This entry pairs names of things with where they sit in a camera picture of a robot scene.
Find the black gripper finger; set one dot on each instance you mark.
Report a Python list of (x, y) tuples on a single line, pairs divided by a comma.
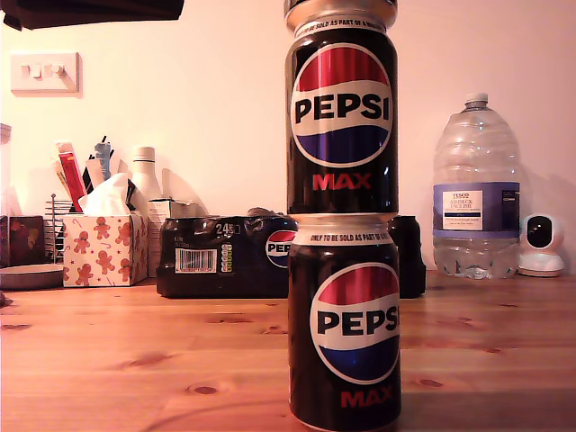
[(90, 11)]

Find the black Pepsi Max can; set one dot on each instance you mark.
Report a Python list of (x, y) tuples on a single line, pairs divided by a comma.
[(342, 3), (346, 288), (342, 67)]

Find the shrink-wrapped Pepsi can multipack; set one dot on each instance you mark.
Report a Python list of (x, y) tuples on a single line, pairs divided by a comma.
[(202, 283)]

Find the white black-striped packet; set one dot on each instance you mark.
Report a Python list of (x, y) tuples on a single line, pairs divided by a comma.
[(94, 173)]

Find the white bottle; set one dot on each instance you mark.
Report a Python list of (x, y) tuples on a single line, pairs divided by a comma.
[(144, 175)]

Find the white paper tissue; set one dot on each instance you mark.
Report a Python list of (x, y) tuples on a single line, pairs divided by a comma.
[(108, 198)]

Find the small white printed carton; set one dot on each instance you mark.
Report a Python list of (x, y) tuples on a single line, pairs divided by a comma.
[(157, 216)]

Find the small brown carton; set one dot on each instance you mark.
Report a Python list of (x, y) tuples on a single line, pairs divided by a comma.
[(182, 210)]

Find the dark reddish wooden box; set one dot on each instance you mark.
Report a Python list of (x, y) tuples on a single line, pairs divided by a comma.
[(27, 240)]

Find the gingerbread print tissue box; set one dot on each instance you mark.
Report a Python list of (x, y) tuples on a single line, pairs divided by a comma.
[(103, 270)]

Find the grey shallow dish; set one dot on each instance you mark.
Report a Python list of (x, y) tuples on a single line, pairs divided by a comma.
[(31, 276)]

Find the small dark object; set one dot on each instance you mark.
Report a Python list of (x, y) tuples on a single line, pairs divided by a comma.
[(5, 300)]

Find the large clear water bottle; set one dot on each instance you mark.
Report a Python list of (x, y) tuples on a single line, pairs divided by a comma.
[(477, 157)]

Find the white wall switch plate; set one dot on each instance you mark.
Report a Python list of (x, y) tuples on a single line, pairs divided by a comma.
[(45, 85)]

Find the small white round camera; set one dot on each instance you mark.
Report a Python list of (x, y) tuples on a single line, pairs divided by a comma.
[(540, 265)]

